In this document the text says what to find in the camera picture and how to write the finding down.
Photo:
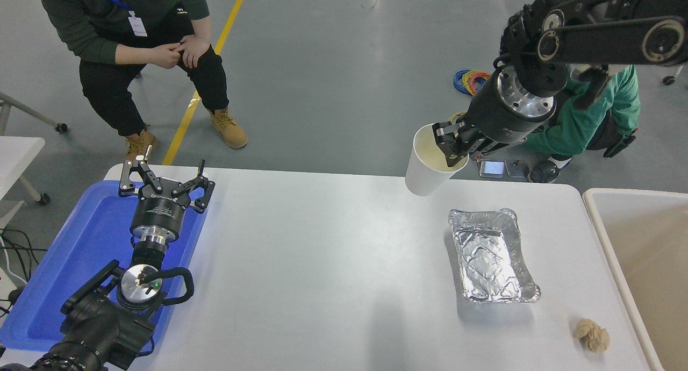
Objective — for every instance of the small white side table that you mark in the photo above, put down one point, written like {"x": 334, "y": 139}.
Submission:
{"x": 13, "y": 156}

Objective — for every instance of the silver foil tray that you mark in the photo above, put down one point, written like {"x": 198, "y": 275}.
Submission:
{"x": 489, "y": 252}

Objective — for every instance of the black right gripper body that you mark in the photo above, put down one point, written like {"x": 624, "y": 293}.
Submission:
{"x": 500, "y": 121}

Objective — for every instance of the white leg with caster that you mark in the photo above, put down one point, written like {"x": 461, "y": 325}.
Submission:
{"x": 32, "y": 115}

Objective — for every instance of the person's right hand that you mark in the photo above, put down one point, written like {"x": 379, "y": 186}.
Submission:
{"x": 164, "y": 55}

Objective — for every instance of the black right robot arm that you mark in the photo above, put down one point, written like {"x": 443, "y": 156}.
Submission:
{"x": 602, "y": 37}

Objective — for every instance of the blue plastic tray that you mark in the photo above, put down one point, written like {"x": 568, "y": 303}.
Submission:
{"x": 70, "y": 252}

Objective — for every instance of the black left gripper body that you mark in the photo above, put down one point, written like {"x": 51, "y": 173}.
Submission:
{"x": 158, "y": 215}

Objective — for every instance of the phone with lit screen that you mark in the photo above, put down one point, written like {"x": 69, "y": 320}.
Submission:
{"x": 492, "y": 169}

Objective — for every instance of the large pale bin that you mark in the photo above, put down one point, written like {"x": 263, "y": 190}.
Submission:
{"x": 650, "y": 252}

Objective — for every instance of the person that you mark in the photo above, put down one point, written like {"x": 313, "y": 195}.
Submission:
{"x": 575, "y": 123}
{"x": 107, "y": 75}

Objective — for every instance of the crumpled tan paper ball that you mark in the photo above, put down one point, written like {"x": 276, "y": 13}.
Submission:
{"x": 591, "y": 336}

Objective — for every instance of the white wheeled chair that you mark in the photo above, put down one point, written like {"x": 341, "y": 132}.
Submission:
{"x": 669, "y": 80}

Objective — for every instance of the small grey device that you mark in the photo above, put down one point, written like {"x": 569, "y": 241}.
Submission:
{"x": 516, "y": 169}

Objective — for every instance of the person's left hand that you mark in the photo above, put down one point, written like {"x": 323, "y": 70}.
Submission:
{"x": 194, "y": 48}

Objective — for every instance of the white paper cup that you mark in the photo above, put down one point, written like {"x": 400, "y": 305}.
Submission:
{"x": 424, "y": 172}

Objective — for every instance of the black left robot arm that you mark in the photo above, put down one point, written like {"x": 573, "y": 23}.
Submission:
{"x": 102, "y": 328}

